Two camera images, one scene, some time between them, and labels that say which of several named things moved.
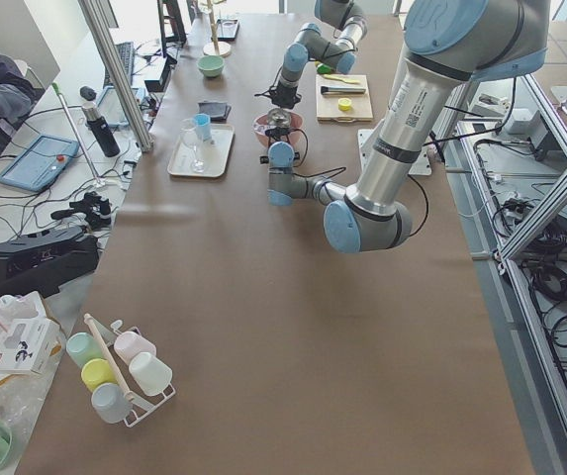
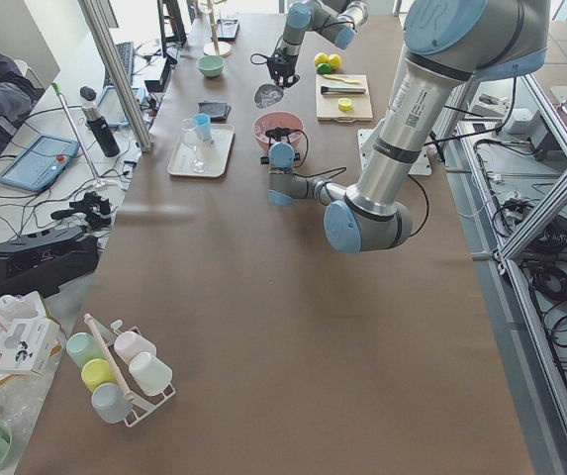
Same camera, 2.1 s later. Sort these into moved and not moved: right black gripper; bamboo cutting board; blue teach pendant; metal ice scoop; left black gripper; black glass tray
Moved: right black gripper; metal ice scoop
Not moved: black glass tray; bamboo cutting board; left black gripper; blue teach pendant
